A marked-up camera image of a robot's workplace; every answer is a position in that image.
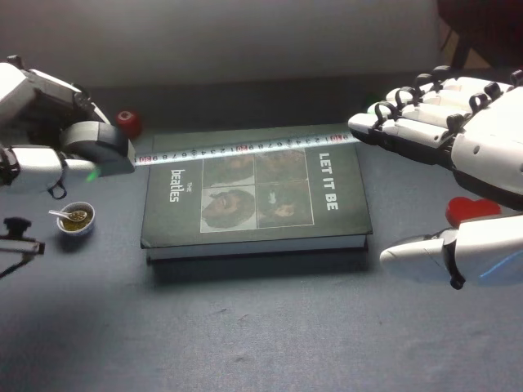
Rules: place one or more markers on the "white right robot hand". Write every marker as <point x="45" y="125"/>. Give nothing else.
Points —
<point x="490" y="143"/>

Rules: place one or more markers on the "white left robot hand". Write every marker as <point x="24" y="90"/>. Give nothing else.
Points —
<point x="24" y="167"/>

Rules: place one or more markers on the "grey black tape measure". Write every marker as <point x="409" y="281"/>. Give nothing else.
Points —
<point x="102" y="143"/>

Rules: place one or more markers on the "black Beatles book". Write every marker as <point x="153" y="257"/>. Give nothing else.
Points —
<point x="175" y="228"/>

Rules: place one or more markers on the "small white spoon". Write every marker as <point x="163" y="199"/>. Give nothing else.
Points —
<point x="57" y="213"/>

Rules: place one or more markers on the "red heart block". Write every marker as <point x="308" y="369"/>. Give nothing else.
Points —
<point x="470" y="208"/>

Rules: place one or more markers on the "small white soup bowl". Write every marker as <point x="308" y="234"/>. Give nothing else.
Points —
<point x="77" y="226"/>

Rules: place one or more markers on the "red cylinder block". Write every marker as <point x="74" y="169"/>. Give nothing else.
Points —
<point x="128" y="122"/>

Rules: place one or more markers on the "dark wooden furniture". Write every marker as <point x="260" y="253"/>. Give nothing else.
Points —
<point x="482" y="24"/>

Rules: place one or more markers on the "green cylinder block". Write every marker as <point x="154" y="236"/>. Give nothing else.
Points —
<point x="371" y="104"/>

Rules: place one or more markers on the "grey table cloth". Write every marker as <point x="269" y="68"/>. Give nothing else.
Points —
<point x="286" y="326"/>

